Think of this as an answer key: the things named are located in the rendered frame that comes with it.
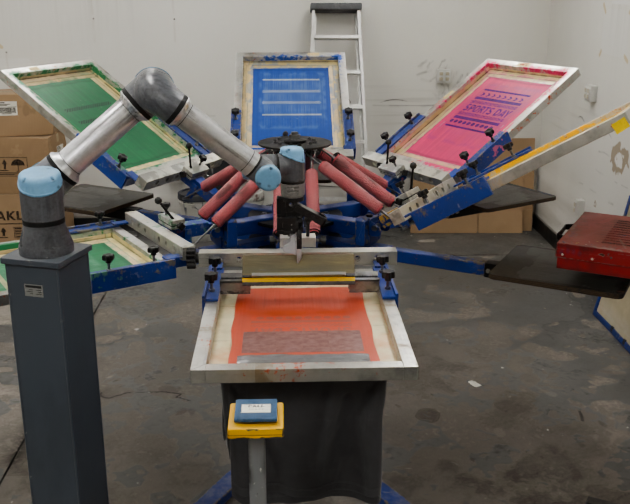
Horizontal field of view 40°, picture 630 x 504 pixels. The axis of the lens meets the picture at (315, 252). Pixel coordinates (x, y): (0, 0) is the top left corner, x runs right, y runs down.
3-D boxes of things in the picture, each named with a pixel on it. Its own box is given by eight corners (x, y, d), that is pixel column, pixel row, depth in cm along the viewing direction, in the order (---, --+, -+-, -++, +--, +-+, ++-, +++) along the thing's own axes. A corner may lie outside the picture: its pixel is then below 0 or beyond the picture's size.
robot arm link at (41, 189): (18, 224, 235) (13, 175, 231) (24, 211, 248) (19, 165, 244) (64, 221, 238) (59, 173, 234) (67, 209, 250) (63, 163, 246)
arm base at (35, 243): (7, 256, 240) (4, 222, 237) (37, 241, 254) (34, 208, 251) (56, 261, 236) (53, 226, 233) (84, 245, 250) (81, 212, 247)
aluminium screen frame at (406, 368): (418, 380, 222) (418, 366, 221) (190, 384, 220) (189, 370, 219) (383, 278, 297) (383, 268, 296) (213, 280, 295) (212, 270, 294)
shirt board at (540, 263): (638, 282, 319) (640, 261, 317) (620, 318, 285) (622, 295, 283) (318, 234, 379) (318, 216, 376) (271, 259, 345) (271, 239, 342)
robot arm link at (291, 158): (275, 145, 267) (302, 144, 269) (275, 180, 271) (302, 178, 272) (279, 150, 260) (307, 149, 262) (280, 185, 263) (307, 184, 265)
